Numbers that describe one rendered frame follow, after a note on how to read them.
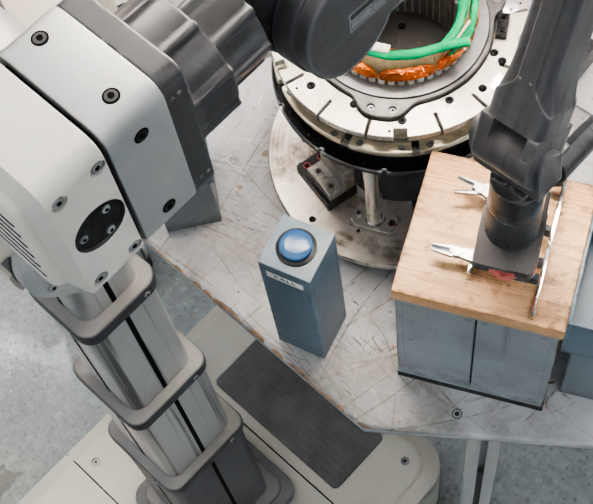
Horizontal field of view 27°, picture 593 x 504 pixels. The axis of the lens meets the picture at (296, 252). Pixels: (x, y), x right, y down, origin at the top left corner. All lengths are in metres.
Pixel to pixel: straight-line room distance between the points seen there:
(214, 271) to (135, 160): 1.11
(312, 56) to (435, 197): 0.76
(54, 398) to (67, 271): 1.91
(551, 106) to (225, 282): 0.75
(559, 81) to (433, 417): 0.66
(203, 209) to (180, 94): 1.11
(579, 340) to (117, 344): 0.52
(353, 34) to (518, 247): 0.60
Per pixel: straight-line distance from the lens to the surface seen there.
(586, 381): 1.64
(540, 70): 1.13
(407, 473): 2.19
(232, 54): 0.71
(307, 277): 1.48
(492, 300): 1.43
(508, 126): 1.17
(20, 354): 2.67
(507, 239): 1.31
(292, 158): 1.82
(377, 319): 1.73
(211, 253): 1.79
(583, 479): 2.48
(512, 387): 1.63
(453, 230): 1.46
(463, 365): 1.60
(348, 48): 0.77
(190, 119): 0.69
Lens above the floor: 2.37
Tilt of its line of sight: 64 degrees down
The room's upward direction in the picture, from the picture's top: 12 degrees counter-clockwise
